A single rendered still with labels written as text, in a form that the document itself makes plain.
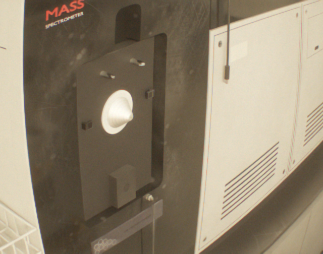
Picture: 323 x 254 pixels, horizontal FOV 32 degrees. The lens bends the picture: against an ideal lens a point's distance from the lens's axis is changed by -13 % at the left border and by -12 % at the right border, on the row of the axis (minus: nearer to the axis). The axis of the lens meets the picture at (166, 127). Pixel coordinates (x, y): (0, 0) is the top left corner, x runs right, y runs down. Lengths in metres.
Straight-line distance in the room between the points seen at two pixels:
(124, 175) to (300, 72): 0.62
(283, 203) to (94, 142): 0.77
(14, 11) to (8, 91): 0.11
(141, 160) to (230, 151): 0.26
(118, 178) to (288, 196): 0.74
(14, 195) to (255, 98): 0.57
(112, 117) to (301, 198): 0.81
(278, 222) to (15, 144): 0.85
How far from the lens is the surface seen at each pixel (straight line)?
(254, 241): 1.38
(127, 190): 0.92
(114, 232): 0.94
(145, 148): 0.95
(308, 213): 1.60
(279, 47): 1.24
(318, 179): 1.65
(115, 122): 0.85
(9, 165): 0.79
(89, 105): 0.82
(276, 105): 1.29
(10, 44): 0.70
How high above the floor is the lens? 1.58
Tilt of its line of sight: 27 degrees down
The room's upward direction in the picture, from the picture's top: 2 degrees clockwise
